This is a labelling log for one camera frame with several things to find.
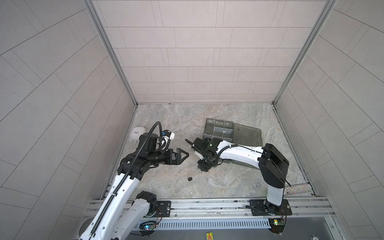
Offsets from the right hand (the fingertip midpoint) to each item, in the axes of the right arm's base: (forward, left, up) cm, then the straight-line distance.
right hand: (203, 169), depth 82 cm
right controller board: (-27, -32, -4) cm, 42 cm away
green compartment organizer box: (+22, -25, -1) cm, 34 cm away
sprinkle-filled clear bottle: (-13, -46, +1) cm, 48 cm away
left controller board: (-25, +26, +1) cm, 36 cm away
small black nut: (-4, +8, -1) cm, 9 cm away
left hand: (0, +8, +19) cm, 21 cm away
